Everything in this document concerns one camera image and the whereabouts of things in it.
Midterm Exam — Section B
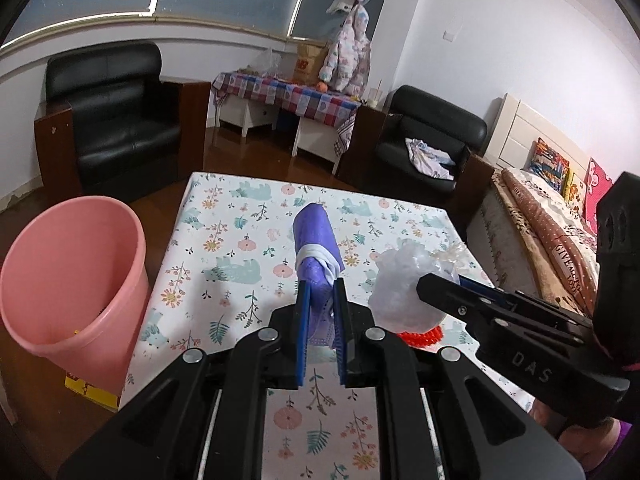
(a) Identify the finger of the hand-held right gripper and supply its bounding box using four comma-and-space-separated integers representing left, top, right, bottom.
417, 272, 596, 346
457, 275, 594, 319

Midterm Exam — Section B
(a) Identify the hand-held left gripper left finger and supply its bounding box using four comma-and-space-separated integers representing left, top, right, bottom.
57, 280, 308, 480

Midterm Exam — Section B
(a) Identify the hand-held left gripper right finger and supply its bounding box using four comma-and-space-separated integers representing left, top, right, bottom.
332, 277, 586, 480

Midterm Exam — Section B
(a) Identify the white plastic bag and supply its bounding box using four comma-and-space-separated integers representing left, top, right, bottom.
369, 240, 458, 333

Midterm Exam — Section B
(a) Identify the pink plastic bucket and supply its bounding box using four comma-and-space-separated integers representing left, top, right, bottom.
0, 197, 150, 396

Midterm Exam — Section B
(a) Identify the person's right hand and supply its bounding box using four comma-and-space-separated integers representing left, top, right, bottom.
530, 399, 623, 480

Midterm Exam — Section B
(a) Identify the red foam net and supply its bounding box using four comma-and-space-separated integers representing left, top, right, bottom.
397, 322, 444, 349

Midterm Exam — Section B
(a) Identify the brown dotted rolled blanket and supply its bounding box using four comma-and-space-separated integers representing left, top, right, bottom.
502, 167, 599, 312

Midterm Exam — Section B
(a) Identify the floral tablecloth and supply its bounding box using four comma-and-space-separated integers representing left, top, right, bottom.
120, 171, 536, 480

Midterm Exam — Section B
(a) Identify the orange floral pillow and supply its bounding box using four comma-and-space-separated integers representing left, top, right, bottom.
562, 170, 589, 217

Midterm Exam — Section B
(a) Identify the pale printed cloth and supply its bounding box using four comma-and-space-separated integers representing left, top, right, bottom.
405, 137, 457, 181

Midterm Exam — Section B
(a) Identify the colourful striped pillow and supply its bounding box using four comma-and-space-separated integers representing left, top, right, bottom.
530, 137, 571, 187

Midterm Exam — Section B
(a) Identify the pink cartoon pillow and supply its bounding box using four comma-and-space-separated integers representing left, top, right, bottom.
585, 157, 614, 235

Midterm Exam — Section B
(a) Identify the cream bed headboard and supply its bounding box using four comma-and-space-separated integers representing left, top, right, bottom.
482, 92, 593, 192

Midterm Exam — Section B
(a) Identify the black leather armchair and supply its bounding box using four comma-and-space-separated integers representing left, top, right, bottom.
34, 41, 212, 203
345, 85, 496, 211

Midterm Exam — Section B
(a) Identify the white desk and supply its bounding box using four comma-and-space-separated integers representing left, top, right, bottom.
218, 94, 342, 175

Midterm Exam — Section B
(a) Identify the yellow box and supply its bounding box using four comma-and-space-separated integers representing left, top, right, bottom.
65, 372, 121, 412

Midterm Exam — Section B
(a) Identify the checkered tablecloth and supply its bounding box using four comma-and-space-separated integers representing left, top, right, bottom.
212, 71, 362, 158

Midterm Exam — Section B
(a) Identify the white floral puffer jacket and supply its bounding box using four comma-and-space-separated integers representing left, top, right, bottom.
319, 5, 372, 93

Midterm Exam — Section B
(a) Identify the cardboard box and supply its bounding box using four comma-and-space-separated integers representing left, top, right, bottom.
292, 42, 329, 84

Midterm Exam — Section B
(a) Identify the clear plastic bag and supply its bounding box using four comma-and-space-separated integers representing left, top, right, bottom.
250, 47, 282, 79

